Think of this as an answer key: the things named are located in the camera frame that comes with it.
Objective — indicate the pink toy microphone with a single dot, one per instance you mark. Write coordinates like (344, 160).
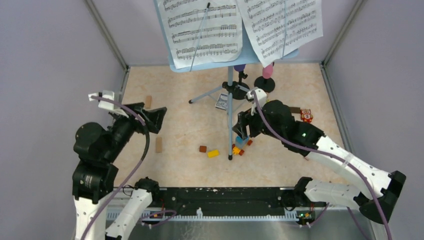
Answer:
(268, 71)

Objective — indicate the dark brown wooden block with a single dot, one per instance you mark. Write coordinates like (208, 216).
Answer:
(295, 110)

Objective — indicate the black left microphone stand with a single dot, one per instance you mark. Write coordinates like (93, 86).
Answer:
(238, 89)

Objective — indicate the yellow wooden block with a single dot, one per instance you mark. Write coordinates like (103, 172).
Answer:
(213, 153)

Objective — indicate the purple toy microphone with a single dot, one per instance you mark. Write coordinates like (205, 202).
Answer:
(240, 67)

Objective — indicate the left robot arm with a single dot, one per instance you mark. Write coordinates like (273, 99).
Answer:
(94, 177)

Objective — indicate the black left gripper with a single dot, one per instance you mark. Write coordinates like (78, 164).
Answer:
(154, 118)

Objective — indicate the wooden block far left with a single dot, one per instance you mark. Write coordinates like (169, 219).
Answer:
(148, 102)

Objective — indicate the wooden block near left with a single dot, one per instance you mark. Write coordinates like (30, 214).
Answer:
(159, 144)

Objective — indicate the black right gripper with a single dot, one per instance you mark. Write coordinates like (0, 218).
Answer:
(241, 129)

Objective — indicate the blue toy brick car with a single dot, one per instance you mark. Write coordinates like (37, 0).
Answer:
(239, 145)

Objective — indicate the blue playing card box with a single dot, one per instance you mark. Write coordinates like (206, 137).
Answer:
(222, 102)

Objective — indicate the brown wooden cylinder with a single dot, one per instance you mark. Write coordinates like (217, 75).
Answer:
(202, 149)

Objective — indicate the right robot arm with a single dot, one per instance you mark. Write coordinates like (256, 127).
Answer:
(372, 191)

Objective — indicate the red owl number block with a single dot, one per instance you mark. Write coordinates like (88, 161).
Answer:
(306, 115)

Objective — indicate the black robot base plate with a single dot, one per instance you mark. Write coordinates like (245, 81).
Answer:
(232, 201)

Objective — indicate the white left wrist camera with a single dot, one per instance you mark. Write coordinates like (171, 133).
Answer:
(108, 100)

